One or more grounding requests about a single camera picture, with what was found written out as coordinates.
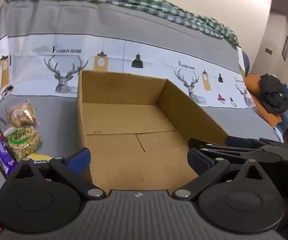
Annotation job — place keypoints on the clear bag of tan biscuits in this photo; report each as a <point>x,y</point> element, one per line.
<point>21,113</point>

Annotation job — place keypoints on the grey deer-print sofa cover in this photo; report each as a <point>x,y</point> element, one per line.
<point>134,30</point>

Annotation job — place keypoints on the orange cushion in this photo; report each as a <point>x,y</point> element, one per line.
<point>253,87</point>

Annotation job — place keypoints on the brown cardboard box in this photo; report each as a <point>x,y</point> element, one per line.
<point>124,120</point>

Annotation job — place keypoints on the green-label bag of nuts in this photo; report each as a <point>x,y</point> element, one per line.
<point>23,142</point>

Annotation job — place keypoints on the purple snack packet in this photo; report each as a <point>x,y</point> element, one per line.
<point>2,152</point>

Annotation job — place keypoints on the silver foil packet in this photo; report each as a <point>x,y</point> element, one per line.
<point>1,123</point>

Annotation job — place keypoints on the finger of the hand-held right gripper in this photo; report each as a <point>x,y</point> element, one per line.
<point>236,142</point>
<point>234,152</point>

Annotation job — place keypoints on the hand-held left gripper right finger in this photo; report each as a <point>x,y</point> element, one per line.
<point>199,161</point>

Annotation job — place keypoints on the blue denim cloth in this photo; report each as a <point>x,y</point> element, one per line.
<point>286,120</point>

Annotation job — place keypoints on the framed wall picture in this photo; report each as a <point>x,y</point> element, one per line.
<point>285,48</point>

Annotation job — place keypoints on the yellow gold snack bar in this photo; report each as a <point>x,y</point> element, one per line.
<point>42,158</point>

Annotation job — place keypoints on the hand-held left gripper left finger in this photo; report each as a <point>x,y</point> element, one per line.
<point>79,160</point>

